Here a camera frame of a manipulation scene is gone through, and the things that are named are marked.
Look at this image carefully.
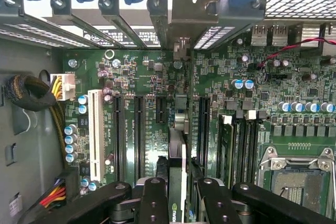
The RAM stick black label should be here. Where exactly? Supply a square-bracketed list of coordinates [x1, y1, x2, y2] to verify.
[217, 114, 235, 186]

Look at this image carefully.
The black RAM slot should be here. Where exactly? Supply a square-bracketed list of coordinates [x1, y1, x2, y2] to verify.
[243, 110, 253, 182]
[234, 110, 245, 183]
[250, 111, 261, 180]

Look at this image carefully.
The long black expansion slot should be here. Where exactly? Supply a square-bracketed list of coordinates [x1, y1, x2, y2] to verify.
[197, 96, 212, 178]
[134, 94, 147, 180]
[112, 94, 126, 183]

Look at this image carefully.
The CPU socket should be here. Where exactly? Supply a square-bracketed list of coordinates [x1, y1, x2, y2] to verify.
[258, 146, 336, 216]

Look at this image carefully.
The white PCI expansion slot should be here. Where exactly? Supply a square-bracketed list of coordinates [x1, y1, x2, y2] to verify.
[87, 89, 104, 183]

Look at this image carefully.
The short black expansion slot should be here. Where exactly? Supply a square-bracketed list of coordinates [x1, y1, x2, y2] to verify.
[155, 95, 168, 125]

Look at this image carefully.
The green motherboard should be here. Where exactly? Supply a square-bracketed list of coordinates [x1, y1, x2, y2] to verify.
[61, 24, 336, 216]

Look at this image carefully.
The white power connector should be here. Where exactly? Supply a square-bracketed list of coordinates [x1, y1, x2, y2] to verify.
[49, 73, 77, 102]

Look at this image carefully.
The coloured wire bundle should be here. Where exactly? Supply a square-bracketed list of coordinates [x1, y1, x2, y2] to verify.
[39, 168, 80, 208]

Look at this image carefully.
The black braided power cable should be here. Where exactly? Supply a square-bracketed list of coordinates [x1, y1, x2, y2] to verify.
[4, 69, 67, 168]

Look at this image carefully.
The red and black wire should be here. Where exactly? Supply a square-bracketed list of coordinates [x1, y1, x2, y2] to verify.
[255, 37, 336, 83]

